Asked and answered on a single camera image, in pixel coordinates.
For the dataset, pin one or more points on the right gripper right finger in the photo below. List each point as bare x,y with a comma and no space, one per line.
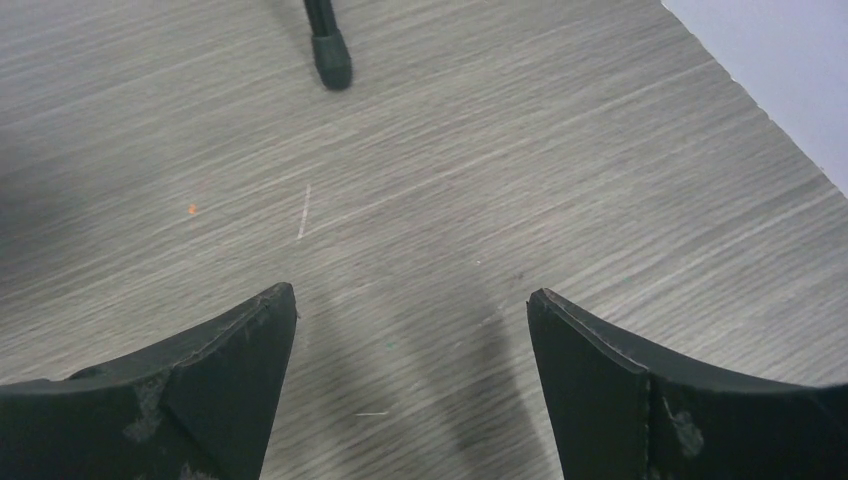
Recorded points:
624,407

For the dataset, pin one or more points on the black tripod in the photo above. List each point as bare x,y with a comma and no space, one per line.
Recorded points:
331,57

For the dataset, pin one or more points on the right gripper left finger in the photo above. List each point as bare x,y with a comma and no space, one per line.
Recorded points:
197,405

